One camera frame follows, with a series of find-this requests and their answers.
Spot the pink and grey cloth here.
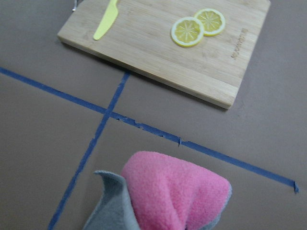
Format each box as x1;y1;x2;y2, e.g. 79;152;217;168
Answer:
84;151;232;230

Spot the bamboo cutting board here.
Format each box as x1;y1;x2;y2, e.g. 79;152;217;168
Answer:
58;0;271;109

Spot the lower lemon slice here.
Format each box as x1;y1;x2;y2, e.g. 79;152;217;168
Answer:
171;17;204;47

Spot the lemon slice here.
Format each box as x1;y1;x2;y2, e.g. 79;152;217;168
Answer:
194;8;226;36
171;17;204;47

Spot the upper lemon slice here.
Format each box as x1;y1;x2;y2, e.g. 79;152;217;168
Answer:
194;8;226;36

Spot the yellow plastic knife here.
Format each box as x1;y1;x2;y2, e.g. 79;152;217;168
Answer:
93;0;118;41

